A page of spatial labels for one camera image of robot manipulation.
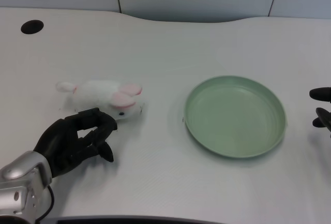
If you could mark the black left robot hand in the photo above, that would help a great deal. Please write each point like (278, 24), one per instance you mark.
(59, 136)

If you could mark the green round plate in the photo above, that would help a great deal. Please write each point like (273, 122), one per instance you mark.
(234, 120)

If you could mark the white plush rabbit doll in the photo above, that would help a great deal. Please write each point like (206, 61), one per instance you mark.
(103, 97)

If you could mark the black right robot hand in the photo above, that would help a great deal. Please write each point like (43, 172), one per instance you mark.
(322, 94)

